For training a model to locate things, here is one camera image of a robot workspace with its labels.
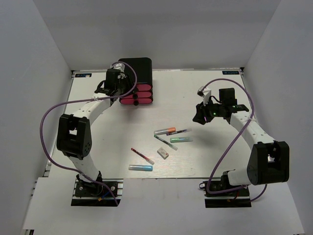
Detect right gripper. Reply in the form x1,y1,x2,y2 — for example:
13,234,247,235
193,96,225,125

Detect pink drawer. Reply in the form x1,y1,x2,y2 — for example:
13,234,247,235
120,97,153,106
125,91,153,99
136,83,153,92

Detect white eraser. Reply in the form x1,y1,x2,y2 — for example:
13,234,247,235
157,147,169,159

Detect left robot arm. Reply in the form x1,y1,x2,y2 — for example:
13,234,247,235
57,64,134,195

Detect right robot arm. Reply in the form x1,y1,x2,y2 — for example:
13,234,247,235
193,87,290,195

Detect purple pen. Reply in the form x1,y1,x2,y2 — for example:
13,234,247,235
166,128,192,136

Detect black drawer cabinet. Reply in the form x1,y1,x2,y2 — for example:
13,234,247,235
118,57,153,100

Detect orange capped marker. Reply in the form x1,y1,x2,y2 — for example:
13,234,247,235
154,127,176,135

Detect green capped marker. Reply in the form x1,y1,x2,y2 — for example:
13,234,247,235
170,137,193,143

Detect left blue label sticker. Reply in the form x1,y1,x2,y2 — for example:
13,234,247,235
75,73,92,78

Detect blue label sticker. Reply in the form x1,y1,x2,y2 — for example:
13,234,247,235
222,70,240,75
75,73,92,78

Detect green pen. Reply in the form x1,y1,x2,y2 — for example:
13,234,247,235
154,135,178,151

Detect right blue label sticker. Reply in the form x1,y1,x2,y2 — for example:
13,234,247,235
222,70,240,75

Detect red pen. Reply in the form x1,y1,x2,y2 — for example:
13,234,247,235
131,148,155,165

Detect blue capped marker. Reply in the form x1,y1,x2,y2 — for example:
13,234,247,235
128,164,153,171

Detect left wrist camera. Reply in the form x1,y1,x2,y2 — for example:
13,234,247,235
110,62,125,73

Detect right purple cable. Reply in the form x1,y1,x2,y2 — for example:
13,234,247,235
206,78,268,203

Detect purple cable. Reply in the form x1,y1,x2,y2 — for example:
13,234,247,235
206,78,268,203
40,62,137,205

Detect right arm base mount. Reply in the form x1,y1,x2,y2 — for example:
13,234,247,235
199,181,251,209

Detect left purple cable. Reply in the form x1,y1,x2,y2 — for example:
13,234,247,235
40,62,137,205

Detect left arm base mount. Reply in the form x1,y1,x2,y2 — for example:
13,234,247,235
71,179,123,207

